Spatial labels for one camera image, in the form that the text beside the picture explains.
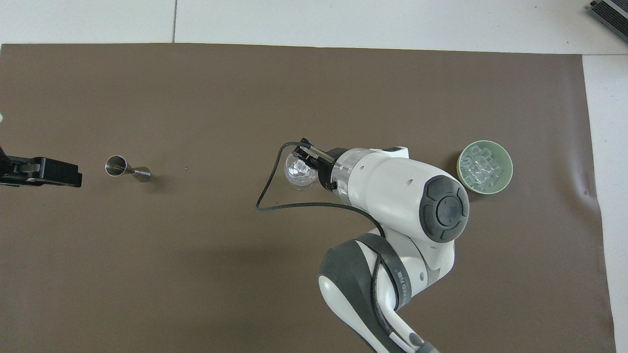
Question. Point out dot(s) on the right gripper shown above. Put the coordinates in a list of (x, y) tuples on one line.
[(327, 171)]

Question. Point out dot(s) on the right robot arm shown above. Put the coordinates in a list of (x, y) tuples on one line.
[(392, 196)]

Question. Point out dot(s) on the clear ice cube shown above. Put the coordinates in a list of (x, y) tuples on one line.
[(492, 179), (477, 174), (492, 162), (475, 157)]

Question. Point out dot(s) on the clear drinking glass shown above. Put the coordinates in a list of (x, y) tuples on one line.
[(299, 176)]

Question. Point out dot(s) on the green bowl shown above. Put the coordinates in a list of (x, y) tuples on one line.
[(508, 169)]

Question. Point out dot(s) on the steel double jigger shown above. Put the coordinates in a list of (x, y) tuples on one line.
[(117, 165)]

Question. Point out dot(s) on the black stand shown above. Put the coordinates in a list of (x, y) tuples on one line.
[(611, 12)]

